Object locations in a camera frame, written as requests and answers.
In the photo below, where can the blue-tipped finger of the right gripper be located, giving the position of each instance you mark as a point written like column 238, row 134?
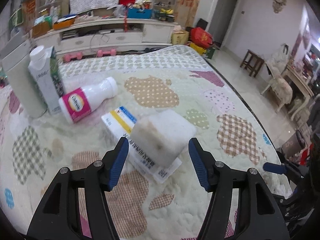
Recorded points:
column 274, row 168

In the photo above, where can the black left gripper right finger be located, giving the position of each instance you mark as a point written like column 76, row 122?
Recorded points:
column 241, row 204

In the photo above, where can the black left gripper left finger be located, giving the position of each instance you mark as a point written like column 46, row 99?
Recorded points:
column 74, row 205

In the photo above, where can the white sponge block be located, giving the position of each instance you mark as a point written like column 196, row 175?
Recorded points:
column 163, row 136

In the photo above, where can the white blue yellow box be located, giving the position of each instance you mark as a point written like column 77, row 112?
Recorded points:
column 119, row 123

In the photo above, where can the white upholstered chair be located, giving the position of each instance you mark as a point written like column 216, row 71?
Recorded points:
column 278, row 84

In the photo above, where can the cream side table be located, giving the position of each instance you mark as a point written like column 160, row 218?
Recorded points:
column 301, row 85

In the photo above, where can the dark wooden stool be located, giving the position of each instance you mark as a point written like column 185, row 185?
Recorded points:
column 253, row 63

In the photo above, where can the white bottle pink label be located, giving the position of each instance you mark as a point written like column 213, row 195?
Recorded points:
column 83, row 101

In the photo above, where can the patterned quilted blanket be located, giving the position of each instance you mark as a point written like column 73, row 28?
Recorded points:
column 164, row 98

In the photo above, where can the yellow bag on floor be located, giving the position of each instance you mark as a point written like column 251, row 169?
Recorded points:
column 197, row 48

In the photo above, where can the red gift bag on floor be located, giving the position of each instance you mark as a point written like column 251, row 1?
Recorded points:
column 201, row 38

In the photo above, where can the yellow cardboard box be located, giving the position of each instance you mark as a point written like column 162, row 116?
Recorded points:
column 180, row 37

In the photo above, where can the green white milk carton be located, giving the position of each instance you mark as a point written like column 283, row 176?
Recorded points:
column 44, row 68

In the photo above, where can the pink dumbbell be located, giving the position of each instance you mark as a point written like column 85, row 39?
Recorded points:
column 72, row 56
column 101, row 53

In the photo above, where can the grey thermos flask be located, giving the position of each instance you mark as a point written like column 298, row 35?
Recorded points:
column 15, row 62

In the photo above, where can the white tv cabinet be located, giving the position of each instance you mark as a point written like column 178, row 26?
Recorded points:
column 115, row 33

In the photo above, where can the orange tray on cabinet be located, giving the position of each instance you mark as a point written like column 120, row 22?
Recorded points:
column 63, row 24

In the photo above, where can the blue storage basket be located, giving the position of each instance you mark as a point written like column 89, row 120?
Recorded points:
column 139, row 13

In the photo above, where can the ornate wall clock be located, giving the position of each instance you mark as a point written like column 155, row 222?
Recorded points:
column 278, row 5

